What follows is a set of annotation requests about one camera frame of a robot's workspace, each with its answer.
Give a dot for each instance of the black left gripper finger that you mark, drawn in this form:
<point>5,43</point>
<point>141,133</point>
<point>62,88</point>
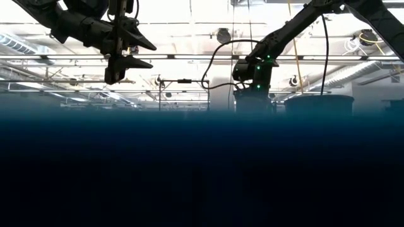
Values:
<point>139,38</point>
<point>126,64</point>

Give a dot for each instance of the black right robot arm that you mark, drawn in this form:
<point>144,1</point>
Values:
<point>290,28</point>

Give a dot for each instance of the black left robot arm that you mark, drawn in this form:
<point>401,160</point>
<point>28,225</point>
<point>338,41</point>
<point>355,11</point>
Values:
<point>47,15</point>

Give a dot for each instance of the dark background panel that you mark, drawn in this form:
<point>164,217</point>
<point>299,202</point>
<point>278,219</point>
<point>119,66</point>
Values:
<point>252,107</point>

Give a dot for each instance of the white column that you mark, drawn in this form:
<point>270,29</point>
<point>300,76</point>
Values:
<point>221,94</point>

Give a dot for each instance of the long ceiling light bar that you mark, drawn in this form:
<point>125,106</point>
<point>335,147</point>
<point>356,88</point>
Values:
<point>195,57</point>

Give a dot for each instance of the black plastic bucket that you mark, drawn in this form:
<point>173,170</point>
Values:
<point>318,107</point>

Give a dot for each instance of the black background frame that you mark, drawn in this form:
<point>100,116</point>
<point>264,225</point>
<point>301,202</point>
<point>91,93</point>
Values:
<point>184,81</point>

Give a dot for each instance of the silver ceiling air duct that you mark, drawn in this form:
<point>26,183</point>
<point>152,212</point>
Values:
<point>19,45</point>

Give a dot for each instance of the silver flexible duct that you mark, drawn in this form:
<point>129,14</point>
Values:
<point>360,67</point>

